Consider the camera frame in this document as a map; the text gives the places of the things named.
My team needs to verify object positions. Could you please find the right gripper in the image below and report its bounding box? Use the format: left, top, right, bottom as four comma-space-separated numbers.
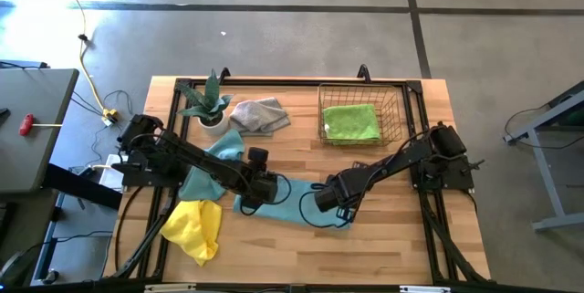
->
330, 161, 369, 222

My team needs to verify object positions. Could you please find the light blue microfiber towel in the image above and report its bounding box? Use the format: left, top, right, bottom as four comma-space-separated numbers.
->
233, 176, 353, 231

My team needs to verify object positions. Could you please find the green microfiber towel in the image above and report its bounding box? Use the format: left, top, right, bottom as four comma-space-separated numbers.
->
321, 103, 382, 144

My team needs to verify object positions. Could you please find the grey microfiber towel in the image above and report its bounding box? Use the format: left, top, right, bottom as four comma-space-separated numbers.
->
227, 96, 292, 138

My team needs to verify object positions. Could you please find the teal microfiber towel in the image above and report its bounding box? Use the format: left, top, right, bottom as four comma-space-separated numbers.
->
177, 128, 246, 202

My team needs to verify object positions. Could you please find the yellow microfiber towel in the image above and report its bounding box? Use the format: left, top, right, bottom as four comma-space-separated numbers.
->
159, 199, 224, 267

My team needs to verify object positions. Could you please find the potted plant in white pot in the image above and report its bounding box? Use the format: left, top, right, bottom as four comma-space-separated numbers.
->
175, 68, 236, 138

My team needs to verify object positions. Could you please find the silver aluminium bar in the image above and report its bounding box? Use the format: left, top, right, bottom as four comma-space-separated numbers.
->
144, 283, 197, 293
400, 285, 451, 293

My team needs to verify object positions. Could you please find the white box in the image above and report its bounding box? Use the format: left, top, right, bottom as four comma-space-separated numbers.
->
90, 153, 127, 193

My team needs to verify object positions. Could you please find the black table beam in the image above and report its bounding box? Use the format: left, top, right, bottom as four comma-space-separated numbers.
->
43, 162, 124, 210

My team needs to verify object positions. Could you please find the grey metal desk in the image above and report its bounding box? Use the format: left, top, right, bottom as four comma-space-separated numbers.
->
504, 80, 584, 233

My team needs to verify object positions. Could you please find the grey side table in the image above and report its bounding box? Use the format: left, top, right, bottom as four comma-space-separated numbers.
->
0, 68, 81, 194

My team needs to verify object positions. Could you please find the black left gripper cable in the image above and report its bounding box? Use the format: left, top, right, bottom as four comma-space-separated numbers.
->
239, 173, 293, 216

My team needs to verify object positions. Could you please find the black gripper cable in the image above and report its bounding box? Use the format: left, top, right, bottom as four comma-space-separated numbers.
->
239, 173, 293, 216
298, 131, 434, 229

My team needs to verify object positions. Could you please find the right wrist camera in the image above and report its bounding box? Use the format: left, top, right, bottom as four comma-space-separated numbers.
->
313, 186, 337, 215

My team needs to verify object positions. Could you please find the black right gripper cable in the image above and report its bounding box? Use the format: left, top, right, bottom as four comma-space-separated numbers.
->
298, 131, 434, 229

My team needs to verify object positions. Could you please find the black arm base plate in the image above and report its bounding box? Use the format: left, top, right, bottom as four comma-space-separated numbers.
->
408, 153, 475, 192
111, 151, 183, 189

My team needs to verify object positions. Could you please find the wire basket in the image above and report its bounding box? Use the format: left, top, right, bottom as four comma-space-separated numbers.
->
317, 82, 403, 147

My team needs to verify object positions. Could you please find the black aluminium table frame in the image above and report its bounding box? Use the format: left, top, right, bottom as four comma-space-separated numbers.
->
103, 63, 492, 285

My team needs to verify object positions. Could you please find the yellow extension cable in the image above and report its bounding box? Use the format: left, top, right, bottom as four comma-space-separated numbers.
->
47, 0, 120, 123

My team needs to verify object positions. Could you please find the red-handled screwdriver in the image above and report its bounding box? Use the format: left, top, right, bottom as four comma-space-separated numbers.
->
17, 113, 64, 138

